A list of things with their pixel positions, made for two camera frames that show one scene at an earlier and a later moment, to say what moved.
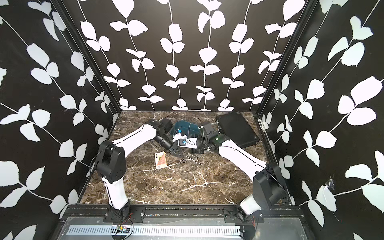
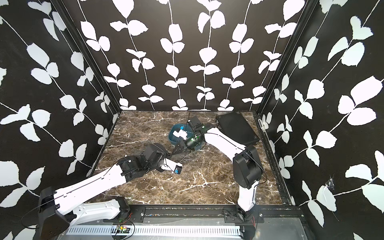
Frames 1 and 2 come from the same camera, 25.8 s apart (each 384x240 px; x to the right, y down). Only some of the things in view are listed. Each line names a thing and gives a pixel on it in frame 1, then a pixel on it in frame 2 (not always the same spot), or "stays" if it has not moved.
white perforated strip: (155, 231) stays
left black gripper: (174, 148) -> (167, 154)
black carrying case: (236, 128) stays
